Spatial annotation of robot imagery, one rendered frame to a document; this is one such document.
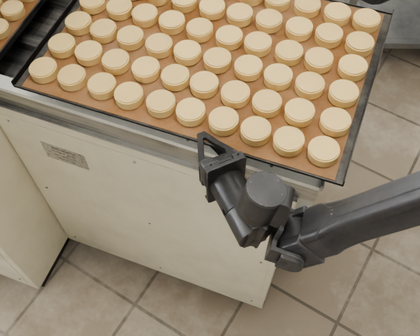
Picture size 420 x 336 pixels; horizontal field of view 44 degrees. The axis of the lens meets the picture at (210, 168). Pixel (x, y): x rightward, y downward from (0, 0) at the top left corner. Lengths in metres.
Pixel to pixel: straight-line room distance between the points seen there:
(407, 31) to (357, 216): 1.74
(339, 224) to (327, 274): 1.16
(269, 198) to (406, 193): 0.17
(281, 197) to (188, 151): 0.33
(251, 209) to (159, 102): 0.28
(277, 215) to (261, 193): 0.04
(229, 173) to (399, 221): 0.26
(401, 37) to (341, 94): 1.46
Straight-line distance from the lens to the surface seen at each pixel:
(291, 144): 0.82
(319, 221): 0.73
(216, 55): 0.94
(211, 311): 1.77
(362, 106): 0.92
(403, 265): 1.94
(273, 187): 0.70
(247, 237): 0.75
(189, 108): 0.86
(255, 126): 0.84
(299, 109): 0.87
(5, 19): 1.23
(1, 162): 1.33
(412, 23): 2.41
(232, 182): 0.78
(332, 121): 0.86
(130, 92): 0.90
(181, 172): 1.04
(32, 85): 0.99
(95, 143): 1.10
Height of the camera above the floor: 1.71
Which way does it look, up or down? 60 degrees down
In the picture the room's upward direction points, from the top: straight up
